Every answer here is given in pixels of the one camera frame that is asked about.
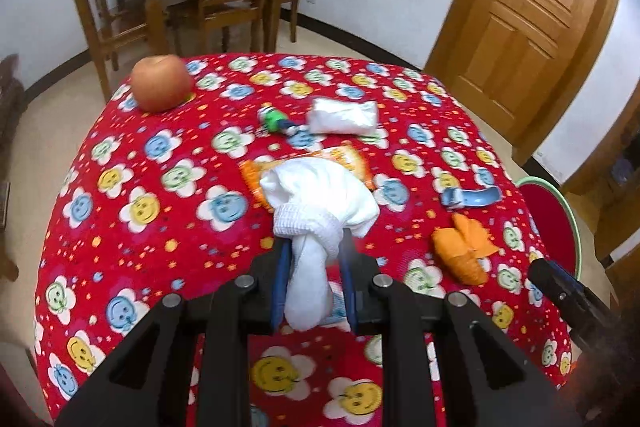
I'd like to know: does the red apple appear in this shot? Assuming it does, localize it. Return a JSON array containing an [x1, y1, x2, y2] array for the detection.
[[131, 54, 194, 112]]

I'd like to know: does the white sock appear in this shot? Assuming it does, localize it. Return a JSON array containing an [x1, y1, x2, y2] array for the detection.
[[260, 157, 381, 332]]

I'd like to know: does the green toy keychain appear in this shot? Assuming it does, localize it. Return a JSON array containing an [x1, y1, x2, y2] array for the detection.
[[257, 103, 306, 138]]

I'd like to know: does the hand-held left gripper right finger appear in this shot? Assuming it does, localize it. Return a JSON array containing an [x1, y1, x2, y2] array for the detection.
[[340, 239, 583, 427]]

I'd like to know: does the red bin with green rim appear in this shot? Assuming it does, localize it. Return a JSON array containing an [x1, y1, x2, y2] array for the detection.
[[515, 176, 583, 280]]

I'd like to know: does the orange snack wrapper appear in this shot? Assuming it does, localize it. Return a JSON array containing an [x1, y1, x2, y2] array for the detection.
[[239, 146, 373, 210]]

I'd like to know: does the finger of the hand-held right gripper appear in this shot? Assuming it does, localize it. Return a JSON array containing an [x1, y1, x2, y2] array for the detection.
[[529, 258, 618, 343]]

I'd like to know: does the red smiley flower tablecloth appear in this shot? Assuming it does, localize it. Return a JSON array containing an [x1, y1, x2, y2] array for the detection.
[[32, 52, 576, 427]]

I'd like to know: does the wooden panel door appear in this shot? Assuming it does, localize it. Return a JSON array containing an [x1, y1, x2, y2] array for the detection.
[[425, 0, 623, 148]]

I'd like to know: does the white plastic packet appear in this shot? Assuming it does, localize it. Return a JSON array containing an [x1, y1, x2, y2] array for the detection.
[[306, 97, 378, 138]]

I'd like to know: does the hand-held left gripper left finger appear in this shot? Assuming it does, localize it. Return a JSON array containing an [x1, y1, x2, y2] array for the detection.
[[52, 237, 293, 427]]

